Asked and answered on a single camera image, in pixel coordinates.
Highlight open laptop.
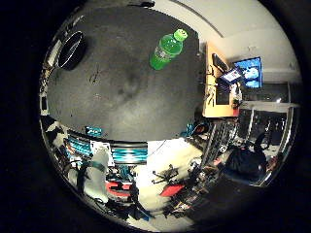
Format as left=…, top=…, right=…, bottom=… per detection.
left=220, top=68, right=244, bottom=85

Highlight black keyboard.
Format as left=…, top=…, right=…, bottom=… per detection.
left=215, top=82, right=231, bottom=106

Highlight wooden desk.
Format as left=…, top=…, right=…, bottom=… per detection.
left=201, top=42, right=241, bottom=119

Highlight monitor with blue screen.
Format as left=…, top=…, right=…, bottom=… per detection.
left=232, top=56, right=263, bottom=89

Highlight red flat object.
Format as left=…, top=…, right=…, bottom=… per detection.
left=159, top=183, right=186, bottom=198
left=105, top=180, right=132, bottom=198

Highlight person in dark clothes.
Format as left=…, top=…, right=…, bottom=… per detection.
left=223, top=132, right=280, bottom=186

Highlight black round bowl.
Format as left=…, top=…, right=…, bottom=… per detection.
left=56, top=30, right=88, bottom=72

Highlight green plastic soda bottle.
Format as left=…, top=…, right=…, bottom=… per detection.
left=149, top=28, right=190, bottom=71

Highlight teal striped box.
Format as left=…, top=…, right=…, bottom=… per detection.
left=65, top=133, right=93, bottom=158
left=111, top=147, right=149, bottom=165

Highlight black flat monitor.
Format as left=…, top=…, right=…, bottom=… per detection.
left=211, top=52, right=229, bottom=73

